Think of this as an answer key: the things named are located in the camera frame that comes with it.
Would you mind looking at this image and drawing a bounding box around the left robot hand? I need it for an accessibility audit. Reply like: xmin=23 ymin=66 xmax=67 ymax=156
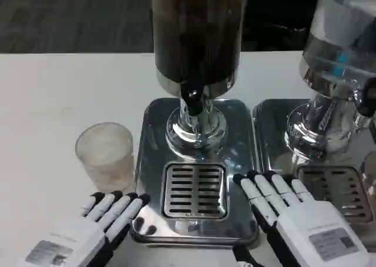
xmin=20 ymin=190 xmax=151 ymax=267

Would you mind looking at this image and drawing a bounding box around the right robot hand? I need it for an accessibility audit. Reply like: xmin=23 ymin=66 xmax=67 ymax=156
xmin=231 ymin=170 xmax=371 ymax=267

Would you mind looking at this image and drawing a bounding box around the clear ribbed glass cup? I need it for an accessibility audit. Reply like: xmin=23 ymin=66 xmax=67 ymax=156
xmin=75 ymin=121 xmax=136 ymax=193

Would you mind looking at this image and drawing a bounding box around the steel slotted drip grid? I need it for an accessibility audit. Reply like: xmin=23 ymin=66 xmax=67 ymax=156
xmin=162 ymin=162 xmax=229 ymax=219
xmin=296 ymin=165 xmax=374 ymax=223

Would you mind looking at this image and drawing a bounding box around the steel drip tray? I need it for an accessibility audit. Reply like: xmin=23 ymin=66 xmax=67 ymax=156
xmin=129 ymin=98 xmax=261 ymax=246
xmin=252 ymin=98 xmax=376 ymax=229

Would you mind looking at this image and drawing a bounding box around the black tap of clear dispenser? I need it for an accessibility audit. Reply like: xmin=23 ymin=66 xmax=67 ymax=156
xmin=358 ymin=78 xmax=376 ymax=118

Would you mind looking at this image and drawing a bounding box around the clear water dispenser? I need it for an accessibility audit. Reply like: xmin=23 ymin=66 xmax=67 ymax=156
xmin=286 ymin=0 xmax=376 ymax=162

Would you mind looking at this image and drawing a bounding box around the black tap of dark dispenser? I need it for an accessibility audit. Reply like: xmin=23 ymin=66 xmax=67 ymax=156
xmin=179 ymin=81 xmax=206 ymax=118

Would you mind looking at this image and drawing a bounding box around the dark drink dispenser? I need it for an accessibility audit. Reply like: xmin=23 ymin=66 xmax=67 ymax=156
xmin=150 ymin=0 xmax=249 ymax=159

